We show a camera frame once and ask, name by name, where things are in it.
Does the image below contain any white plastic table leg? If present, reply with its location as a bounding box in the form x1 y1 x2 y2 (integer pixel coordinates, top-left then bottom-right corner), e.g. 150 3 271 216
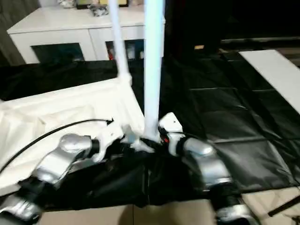
107 0 133 82
143 0 165 141

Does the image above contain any white plastic table top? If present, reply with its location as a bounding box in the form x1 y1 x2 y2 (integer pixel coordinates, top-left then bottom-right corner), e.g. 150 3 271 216
0 76 155 196

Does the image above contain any black work mat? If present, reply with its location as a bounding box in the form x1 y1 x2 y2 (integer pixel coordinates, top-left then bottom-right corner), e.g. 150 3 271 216
0 51 300 209

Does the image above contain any white blue carton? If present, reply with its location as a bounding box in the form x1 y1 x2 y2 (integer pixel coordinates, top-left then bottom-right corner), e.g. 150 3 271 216
127 44 136 59

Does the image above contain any white flat board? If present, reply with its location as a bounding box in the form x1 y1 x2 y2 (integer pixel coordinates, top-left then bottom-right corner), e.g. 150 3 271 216
238 49 300 108

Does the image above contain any white cabinet with glass doors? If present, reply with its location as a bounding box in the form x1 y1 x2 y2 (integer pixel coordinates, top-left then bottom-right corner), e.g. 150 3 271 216
7 6 166 64

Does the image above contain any black folding stand leg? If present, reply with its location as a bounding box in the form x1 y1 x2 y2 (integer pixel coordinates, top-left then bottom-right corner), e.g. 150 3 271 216
268 199 300 218

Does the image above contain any dark green box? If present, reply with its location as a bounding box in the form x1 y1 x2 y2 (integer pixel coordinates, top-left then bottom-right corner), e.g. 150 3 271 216
76 0 94 9

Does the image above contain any white spotted bowl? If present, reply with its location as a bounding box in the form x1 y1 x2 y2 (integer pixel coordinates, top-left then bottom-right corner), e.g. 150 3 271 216
57 0 75 8

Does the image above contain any grey curtain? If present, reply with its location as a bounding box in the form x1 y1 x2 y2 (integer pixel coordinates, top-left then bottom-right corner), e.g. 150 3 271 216
0 0 40 64

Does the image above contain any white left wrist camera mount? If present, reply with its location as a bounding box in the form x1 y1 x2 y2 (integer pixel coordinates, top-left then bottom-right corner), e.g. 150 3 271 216
93 121 128 162

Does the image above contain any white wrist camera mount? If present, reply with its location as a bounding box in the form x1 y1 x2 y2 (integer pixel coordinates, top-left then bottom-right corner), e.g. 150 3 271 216
93 121 128 162
158 112 186 157

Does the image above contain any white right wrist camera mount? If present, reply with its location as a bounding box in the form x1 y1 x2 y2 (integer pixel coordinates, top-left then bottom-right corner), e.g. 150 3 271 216
158 112 186 157

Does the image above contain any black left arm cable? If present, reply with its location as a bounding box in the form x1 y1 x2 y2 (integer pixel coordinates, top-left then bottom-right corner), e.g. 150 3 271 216
0 118 115 174

